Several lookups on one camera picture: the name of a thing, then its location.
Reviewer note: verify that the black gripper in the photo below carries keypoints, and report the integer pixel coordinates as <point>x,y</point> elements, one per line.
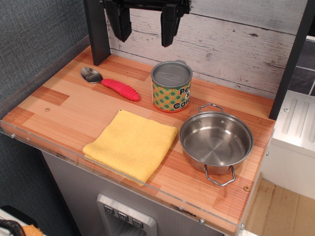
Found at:
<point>118,14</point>

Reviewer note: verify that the spoon with red handle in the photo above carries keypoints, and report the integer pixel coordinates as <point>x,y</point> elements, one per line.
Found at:
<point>92,76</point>

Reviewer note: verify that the peas and carrots toy can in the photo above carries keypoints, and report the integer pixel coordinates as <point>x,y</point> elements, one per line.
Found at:
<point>171,83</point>

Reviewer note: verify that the yellow folded cloth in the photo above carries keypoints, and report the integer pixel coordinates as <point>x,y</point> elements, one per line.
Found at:
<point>132,145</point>

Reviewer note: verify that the small stainless steel pot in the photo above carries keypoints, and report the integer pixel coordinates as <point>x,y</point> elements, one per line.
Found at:
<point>216,143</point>

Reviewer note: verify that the clear acrylic edge guard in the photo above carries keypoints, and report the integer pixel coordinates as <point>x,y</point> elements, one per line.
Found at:
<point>175,183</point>

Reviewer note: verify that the silver dispenser panel with buttons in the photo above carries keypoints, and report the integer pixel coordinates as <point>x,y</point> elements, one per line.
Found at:
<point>122,220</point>

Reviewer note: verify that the white toy sink unit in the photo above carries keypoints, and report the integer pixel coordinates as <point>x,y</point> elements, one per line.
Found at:
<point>289,160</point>

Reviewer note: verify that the orange cloth at corner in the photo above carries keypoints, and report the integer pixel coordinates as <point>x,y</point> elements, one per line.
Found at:
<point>31,230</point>

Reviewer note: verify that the dark grey left post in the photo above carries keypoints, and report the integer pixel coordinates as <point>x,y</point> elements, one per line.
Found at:
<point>97,28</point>

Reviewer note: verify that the dark grey post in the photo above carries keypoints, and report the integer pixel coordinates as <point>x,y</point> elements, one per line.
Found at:
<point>97,28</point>
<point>297,47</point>

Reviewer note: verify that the dark grey right post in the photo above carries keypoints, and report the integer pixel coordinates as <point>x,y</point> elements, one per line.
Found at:
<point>297,47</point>

